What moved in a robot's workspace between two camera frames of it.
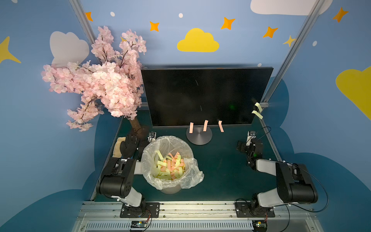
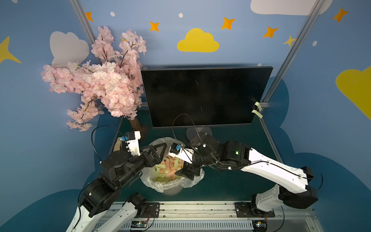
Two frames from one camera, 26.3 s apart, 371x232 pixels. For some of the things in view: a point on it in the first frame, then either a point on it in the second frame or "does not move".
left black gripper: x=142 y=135 → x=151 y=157
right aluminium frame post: x=291 y=53 does not move
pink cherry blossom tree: x=111 y=82 does not move
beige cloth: x=117 y=152 does not move
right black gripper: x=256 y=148 → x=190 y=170
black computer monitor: x=176 y=97 does not move
